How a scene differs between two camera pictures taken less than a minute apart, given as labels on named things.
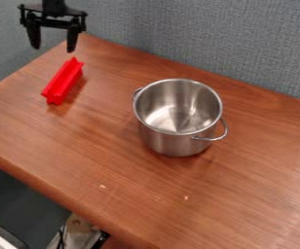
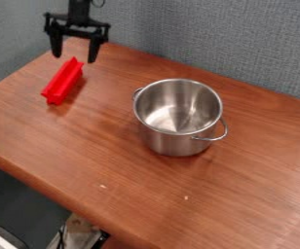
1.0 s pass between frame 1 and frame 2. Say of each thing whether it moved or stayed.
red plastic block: stayed
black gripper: moved
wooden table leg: stayed
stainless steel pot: stayed
